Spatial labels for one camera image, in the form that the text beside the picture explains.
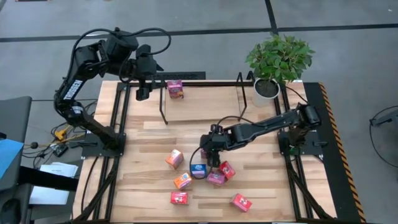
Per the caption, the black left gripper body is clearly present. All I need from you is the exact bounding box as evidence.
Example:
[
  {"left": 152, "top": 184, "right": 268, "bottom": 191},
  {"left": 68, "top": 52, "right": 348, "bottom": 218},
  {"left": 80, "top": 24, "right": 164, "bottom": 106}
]
[{"left": 132, "top": 44, "right": 164, "bottom": 82}]

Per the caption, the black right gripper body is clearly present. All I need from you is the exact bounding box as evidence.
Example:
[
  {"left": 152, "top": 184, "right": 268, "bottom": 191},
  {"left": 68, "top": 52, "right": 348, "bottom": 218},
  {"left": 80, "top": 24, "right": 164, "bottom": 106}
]
[{"left": 200, "top": 128, "right": 236, "bottom": 153}]

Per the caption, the red Froot Loops cereal box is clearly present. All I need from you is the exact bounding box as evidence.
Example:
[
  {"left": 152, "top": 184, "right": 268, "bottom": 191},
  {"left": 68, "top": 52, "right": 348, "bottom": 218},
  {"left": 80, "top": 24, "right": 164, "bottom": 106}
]
[
  {"left": 170, "top": 191, "right": 189, "bottom": 205},
  {"left": 230, "top": 193, "right": 253, "bottom": 213},
  {"left": 218, "top": 161, "right": 236, "bottom": 180}
]

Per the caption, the blue Frosted Flakes cereal box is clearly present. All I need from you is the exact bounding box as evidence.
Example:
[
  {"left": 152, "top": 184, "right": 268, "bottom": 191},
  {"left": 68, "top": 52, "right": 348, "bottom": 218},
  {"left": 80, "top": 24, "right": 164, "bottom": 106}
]
[{"left": 190, "top": 164, "right": 208, "bottom": 179}]

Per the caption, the orange Mini Wheats cereal box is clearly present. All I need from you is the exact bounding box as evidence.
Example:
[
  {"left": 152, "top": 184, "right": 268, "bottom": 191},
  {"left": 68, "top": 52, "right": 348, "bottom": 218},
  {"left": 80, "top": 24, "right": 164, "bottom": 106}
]
[
  {"left": 173, "top": 172, "right": 193, "bottom": 190},
  {"left": 165, "top": 149, "right": 185, "bottom": 170}
]

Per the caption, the wooden shelf with black legs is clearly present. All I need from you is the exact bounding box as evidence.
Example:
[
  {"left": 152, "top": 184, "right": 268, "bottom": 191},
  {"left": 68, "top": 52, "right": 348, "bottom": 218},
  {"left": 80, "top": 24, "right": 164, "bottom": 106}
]
[{"left": 159, "top": 70, "right": 256, "bottom": 126}]

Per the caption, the white paper stack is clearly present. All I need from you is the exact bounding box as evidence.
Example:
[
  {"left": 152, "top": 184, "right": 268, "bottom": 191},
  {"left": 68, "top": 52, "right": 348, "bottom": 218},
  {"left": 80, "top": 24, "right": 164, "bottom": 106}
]
[{"left": 29, "top": 161, "right": 79, "bottom": 205}]

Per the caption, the white plant pot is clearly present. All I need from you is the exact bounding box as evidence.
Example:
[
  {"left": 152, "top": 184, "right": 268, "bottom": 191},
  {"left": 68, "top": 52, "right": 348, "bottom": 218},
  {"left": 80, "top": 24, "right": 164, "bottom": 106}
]
[{"left": 253, "top": 77, "right": 281, "bottom": 108}]

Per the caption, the green leafy plant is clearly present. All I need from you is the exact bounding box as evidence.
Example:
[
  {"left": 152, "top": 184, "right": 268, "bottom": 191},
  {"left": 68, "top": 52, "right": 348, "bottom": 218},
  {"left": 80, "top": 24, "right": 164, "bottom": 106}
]
[{"left": 245, "top": 33, "right": 315, "bottom": 85}]

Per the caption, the black mat with hazard stripe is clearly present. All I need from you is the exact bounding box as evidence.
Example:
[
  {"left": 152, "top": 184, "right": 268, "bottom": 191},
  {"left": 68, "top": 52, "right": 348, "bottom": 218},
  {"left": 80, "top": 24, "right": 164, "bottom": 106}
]
[{"left": 303, "top": 81, "right": 367, "bottom": 224}]

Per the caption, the black flat bar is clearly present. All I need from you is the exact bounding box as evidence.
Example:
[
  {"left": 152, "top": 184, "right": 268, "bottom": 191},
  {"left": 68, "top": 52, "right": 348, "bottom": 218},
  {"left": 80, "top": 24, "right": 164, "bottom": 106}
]
[{"left": 17, "top": 166, "right": 79, "bottom": 192}]

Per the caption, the blue sheet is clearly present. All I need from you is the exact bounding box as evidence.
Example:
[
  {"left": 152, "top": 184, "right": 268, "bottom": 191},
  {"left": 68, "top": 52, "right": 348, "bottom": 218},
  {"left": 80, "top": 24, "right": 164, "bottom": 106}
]
[{"left": 0, "top": 138, "right": 25, "bottom": 180}]

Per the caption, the grey stand base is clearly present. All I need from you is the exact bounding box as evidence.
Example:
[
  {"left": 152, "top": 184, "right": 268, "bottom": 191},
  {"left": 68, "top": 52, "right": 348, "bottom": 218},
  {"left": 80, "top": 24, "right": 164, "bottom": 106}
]
[{"left": 369, "top": 108, "right": 398, "bottom": 128}]

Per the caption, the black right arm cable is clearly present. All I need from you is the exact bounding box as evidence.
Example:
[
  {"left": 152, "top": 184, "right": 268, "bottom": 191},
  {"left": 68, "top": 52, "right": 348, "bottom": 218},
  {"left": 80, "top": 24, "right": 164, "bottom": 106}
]
[{"left": 188, "top": 115, "right": 255, "bottom": 180}]

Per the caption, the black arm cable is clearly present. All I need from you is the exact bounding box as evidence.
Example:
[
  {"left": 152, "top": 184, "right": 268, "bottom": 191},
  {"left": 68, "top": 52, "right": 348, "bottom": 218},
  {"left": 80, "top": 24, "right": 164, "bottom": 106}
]
[
  {"left": 67, "top": 27, "right": 172, "bottom": 82},
  {"left": 188, "top": 115, "right": 255, "bottom": 180}
]

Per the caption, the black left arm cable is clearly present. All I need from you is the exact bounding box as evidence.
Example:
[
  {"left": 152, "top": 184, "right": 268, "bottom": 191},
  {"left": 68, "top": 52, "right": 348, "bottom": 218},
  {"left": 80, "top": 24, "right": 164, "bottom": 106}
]
[{"left": 67, "top": 27, "right": 172, "bottom": 82}]

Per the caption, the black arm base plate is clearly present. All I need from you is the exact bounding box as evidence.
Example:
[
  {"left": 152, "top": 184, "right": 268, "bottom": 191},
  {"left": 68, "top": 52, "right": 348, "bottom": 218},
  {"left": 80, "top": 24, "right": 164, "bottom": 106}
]
[
  {"left": 277, "top": 130, "right": 325, "bottom": 157},
  {"left": 81, "top": 132, "right": 127, "bottom": 158}
]

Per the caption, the yellow cable connector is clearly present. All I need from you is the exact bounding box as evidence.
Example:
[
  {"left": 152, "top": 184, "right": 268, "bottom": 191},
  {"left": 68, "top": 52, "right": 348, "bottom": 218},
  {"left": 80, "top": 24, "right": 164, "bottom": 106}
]
[{"left": 54, "top": 126, "right": 68, "bottom": 141}]

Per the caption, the black aluminium table frame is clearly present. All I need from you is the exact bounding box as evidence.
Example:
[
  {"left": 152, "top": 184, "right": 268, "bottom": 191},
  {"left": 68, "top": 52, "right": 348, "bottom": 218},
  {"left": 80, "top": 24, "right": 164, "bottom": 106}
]
[{"left": 73, "top": 80, "right": 336, "bottom": 224}]

